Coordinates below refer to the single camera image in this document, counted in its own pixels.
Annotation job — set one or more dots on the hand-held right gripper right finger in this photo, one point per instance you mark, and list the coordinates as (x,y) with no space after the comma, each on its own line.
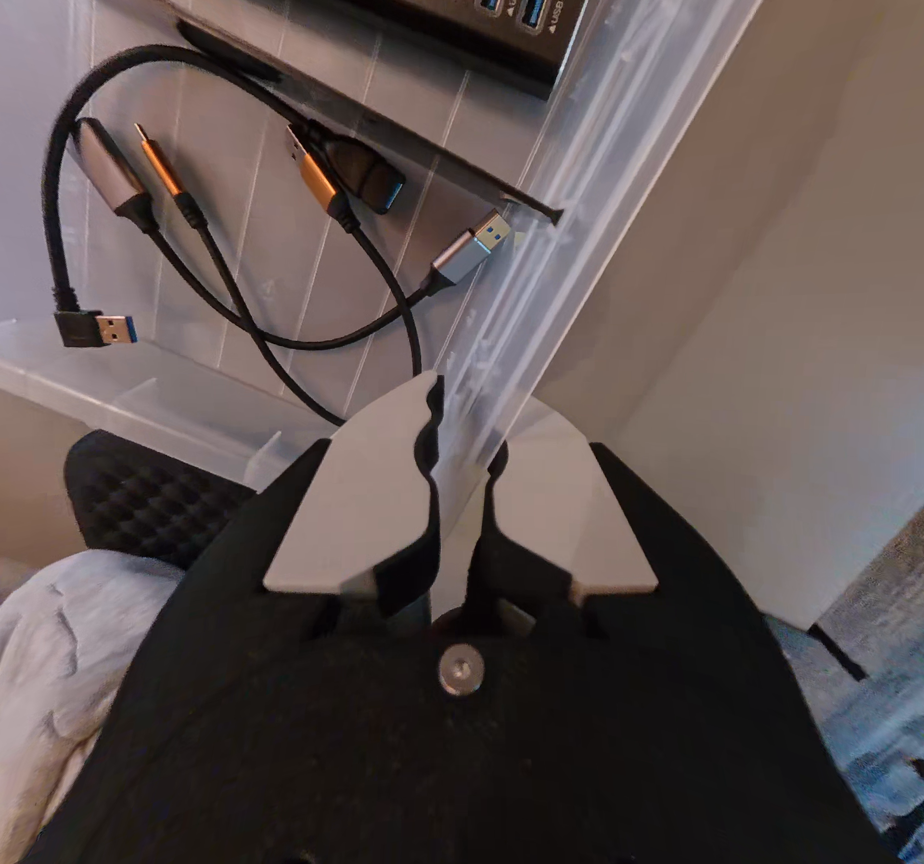
(570,517)

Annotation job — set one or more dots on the black usb hub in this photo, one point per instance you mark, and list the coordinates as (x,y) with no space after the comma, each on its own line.
(491,41)

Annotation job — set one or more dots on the person's light grey clothing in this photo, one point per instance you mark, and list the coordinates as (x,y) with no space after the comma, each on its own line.
(58,662)

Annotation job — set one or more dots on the black textured seat cushion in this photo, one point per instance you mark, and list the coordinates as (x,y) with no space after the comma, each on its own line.
(144,496)

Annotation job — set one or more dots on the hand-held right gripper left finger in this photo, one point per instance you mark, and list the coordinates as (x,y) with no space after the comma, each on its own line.
(361,503)

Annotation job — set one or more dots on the clear plastic bin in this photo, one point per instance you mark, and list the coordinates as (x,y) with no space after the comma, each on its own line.
(613,156)

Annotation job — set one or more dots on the black table leg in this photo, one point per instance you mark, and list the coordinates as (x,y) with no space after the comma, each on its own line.
(837,651)

